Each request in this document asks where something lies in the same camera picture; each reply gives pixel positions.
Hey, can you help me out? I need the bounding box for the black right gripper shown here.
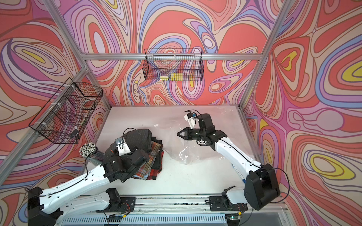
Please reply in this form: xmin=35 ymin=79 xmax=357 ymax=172
xmin=177 ymin=128 xmax=206 ymax=141

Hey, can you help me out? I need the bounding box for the brown multicolour plaid shirt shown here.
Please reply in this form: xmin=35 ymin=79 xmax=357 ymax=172
xmin=133 ymin=137 xmax=163 ymax=180

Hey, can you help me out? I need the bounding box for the dark striped shirt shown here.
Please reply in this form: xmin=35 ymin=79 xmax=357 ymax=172
xmin=105 ymin=129 xmax=152 ymax=157

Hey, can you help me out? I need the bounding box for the clear plastic vacuum bag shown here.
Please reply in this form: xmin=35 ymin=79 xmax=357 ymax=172
xmin=156 ymin=107 xmax=249 ymax=165

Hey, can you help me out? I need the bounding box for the red black plaid shirt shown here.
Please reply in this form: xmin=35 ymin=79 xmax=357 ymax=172
xmin=147 ymin=151 xmax=164 ymax=180

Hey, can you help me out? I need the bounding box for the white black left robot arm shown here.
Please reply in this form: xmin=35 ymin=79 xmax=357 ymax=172
xmin=27 ymin=149 xmax=150 ymax=226

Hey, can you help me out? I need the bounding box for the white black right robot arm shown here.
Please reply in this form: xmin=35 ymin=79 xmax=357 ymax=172
xmin=177 ymin=110 xmax=281 ymax=211

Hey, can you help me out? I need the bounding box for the bundle of rods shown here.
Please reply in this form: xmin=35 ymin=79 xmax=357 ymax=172
xmin=79 ymin=142 xmax=104 ymax=165

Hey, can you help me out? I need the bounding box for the yellow block in basket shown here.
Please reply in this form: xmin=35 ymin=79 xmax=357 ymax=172
xmin=160 ymin=73 xmax=183 ymax=81

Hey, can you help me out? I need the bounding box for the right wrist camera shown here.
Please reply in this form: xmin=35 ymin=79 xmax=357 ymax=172
xmin=184 ymin=112 xmax=197 ymax=129

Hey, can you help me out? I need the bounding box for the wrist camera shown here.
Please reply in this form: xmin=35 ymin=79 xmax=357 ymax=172
xmin=184 ymin=112 xmax=197 ymax=129
xmin=115 ymin=137 xmax=131 ymax=156

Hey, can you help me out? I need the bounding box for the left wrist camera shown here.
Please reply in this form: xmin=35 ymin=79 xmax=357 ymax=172
xmin=115 ymin=137 xmax=131 ymax=156

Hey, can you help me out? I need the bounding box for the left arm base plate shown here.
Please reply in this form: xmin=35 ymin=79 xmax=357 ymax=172
xmin=96 ymin=197 xmax=136 ymax=214

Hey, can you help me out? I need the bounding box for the black wire basket back wall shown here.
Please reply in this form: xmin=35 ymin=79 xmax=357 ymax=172
xmin=142 ymin=48 xmax=204 ymax=82

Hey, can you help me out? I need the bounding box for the black wire basket wall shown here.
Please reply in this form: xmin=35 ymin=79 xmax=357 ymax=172
xmin=28 ymin=78 xmax=103 ymax=144
xmin=142 ymin=48 xmax=204 ymax=82

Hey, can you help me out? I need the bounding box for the black wire basket left wall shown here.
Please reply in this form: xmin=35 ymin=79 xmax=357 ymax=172
xmin=28 ymin=78 xmax=103 ymax=144

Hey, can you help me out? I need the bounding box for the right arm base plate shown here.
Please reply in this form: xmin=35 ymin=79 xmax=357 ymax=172
xmin=205 ymin=196 xmax=248 ymax=213

